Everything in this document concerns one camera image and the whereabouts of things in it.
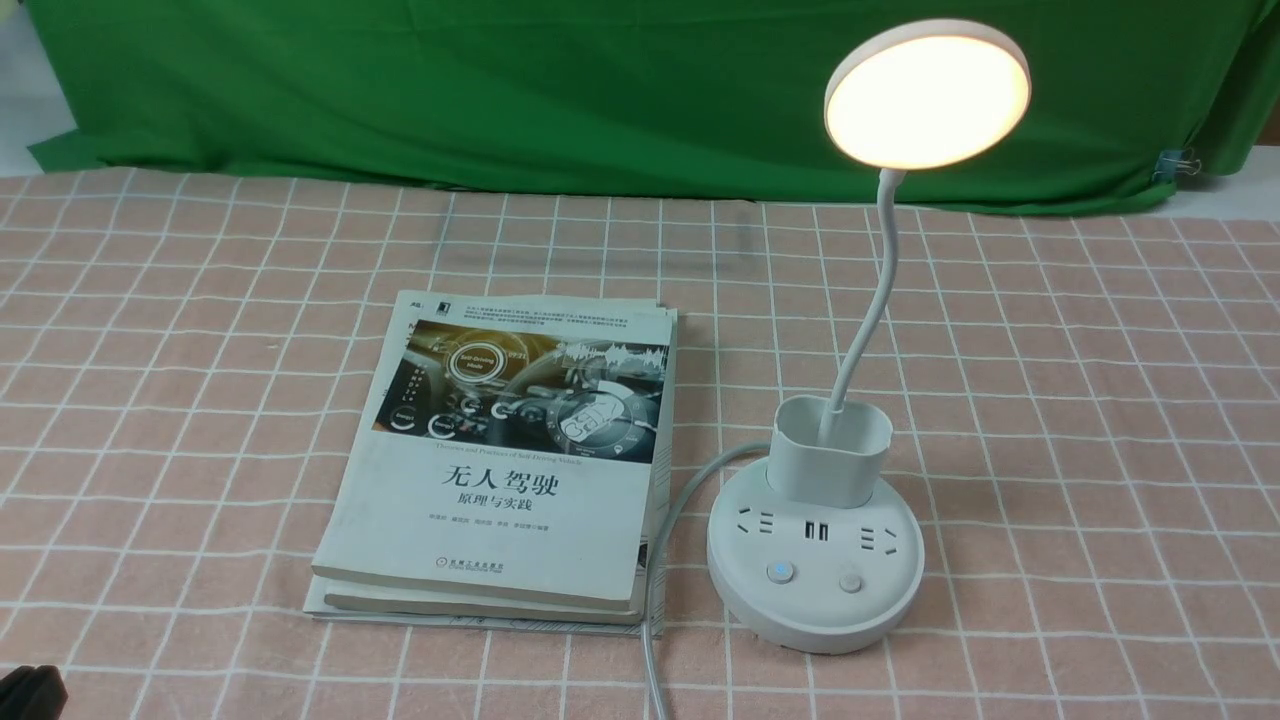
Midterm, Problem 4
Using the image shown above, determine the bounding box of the white book underneath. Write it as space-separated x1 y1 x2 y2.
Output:
305 310 681 641

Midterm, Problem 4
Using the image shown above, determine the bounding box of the blue binder clip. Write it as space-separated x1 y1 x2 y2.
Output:
1151 147 1202 184

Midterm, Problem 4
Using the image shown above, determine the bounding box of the white desk lamp with sockets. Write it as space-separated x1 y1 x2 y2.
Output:
707 18 1030 655

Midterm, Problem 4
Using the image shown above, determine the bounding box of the pink checkered tablecloth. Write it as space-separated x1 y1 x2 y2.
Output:
1 170 1279 719

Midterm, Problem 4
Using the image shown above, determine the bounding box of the white self-driving textbook on top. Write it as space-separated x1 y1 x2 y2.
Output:
311 290 678 614

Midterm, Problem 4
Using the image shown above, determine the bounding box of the grey lamp power cable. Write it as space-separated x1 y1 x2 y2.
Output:
641 441 773 720

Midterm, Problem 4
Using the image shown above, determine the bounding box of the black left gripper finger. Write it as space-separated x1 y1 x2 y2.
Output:
0 665 68 720

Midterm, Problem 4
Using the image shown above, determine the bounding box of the green backdrop cloth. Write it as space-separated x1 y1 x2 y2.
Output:
26 1 1277 215

